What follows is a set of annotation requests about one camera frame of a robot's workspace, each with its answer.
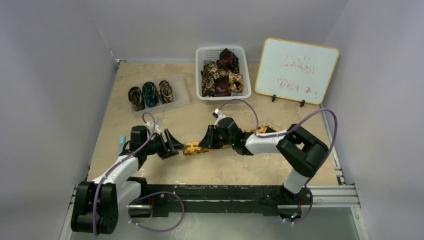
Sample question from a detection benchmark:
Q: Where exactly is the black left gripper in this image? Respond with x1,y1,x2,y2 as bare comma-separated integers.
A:
142,129,185,159

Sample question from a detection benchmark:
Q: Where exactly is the yellow insect-print tie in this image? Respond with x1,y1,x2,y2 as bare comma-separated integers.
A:
182,125,277,156

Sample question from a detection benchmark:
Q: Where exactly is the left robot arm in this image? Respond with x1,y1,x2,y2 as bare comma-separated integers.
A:
70,123,186,236

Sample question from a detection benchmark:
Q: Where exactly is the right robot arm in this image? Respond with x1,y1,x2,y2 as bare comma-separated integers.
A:
198,117,330,204

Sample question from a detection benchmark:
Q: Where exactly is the rolled pink brown tie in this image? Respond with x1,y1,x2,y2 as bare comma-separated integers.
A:
159,79,175,104

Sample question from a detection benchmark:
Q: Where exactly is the rolled blue green tie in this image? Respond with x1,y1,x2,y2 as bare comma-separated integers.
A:
141,81,159,108

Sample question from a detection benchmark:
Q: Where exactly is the clear plastic organizer tray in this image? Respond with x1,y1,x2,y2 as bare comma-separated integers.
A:
127,74,190,118

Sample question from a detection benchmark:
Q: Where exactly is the rolled dark striped tie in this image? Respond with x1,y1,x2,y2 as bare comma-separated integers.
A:
128,86,146,112

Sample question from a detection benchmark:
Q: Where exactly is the white plastic basket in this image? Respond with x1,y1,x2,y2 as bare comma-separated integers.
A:
195,45,252,105

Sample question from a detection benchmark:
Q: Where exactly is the brown floral tie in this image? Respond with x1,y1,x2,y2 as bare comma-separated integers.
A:
200,61,245,98

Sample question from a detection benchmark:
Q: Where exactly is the dark red tie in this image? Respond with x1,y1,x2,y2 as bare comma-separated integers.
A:
214,48,244,97

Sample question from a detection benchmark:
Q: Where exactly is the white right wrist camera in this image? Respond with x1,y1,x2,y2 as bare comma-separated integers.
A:
212,108,227,126

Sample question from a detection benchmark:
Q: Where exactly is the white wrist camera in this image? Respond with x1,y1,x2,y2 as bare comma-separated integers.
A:
212,108,227,126
144,118,163,134

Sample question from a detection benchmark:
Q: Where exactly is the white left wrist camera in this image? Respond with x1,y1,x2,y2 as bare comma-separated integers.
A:
144,118,163,134

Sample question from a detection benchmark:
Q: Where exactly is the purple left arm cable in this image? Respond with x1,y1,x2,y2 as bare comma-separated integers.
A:
92,111,157,237

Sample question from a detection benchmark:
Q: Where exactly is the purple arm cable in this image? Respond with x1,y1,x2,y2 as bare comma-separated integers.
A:
216,98,339,185
92,111,157,237

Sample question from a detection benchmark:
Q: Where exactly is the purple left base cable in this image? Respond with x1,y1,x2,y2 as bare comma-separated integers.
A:
128,191,185,232

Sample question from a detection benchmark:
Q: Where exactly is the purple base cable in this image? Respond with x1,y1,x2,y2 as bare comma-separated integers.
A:
282,187,316,225
128,191,185,232

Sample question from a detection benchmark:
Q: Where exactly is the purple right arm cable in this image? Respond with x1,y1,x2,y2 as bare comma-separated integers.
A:
216,98,339,185

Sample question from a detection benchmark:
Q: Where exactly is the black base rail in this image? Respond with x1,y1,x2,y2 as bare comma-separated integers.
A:
125,184,313,219

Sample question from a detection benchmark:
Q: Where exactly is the whiteboard with yellow frame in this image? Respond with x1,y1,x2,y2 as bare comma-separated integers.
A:
254,37,340,105

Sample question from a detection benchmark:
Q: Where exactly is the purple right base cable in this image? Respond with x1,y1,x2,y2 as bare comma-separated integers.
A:
282,187,316,225

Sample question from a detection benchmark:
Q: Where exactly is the aluminium frame rail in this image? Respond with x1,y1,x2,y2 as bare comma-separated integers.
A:
311,107,361,209

